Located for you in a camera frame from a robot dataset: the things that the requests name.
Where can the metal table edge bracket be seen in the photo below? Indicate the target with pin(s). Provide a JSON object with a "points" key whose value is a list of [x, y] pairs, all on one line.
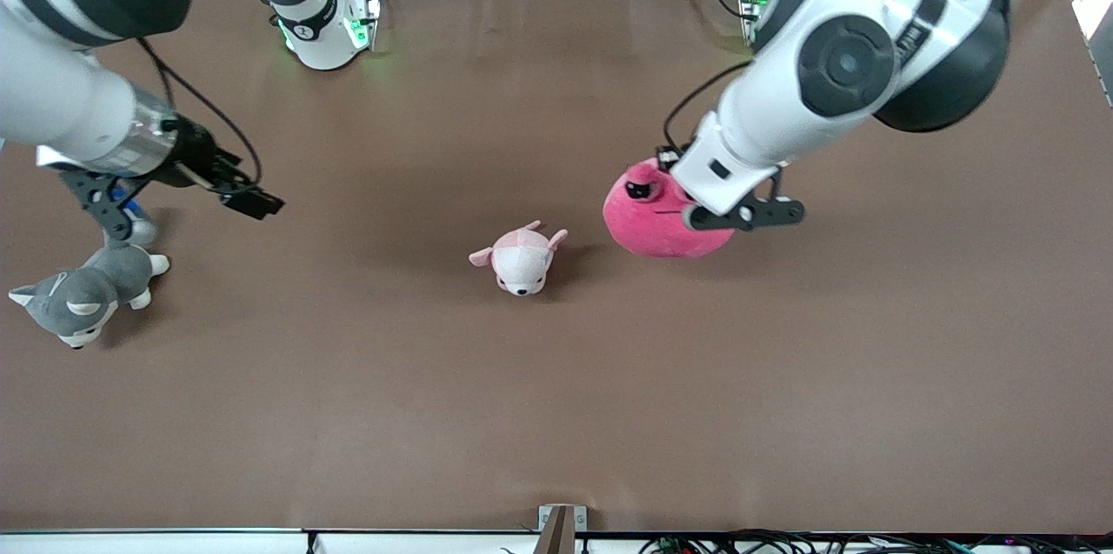
{"points": [[561, 532]]}

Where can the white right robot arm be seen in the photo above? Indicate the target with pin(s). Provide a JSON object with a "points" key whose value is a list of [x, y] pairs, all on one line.
{"points": [[52, 102]]}

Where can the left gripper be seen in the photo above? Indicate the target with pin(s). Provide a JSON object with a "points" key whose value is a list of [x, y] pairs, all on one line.
{"points": [[670, 159]]}

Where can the white pink plush puppy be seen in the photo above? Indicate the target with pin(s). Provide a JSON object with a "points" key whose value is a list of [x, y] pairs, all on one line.
{"points": [[520, 263]]}

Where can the grey white plush husky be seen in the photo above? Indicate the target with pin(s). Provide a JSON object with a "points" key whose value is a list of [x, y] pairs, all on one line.
{"points": [[104, 276]]}

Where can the white table edge rail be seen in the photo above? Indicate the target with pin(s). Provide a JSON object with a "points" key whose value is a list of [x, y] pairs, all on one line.
{"points": [[174, 543]]}

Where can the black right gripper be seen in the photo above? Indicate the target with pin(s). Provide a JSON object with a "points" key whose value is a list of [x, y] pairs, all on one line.
{"points": [[195, 152]]}

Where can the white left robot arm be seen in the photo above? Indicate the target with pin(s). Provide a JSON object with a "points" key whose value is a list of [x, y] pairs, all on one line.
{"points": [[835, 58]]}

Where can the white side panel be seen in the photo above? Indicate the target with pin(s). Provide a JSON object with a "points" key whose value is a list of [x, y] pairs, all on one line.
{"points": [[1100, 32]]}

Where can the pink round plush toy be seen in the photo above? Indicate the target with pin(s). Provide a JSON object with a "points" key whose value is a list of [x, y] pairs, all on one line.
{"points": [[648, 228]]}

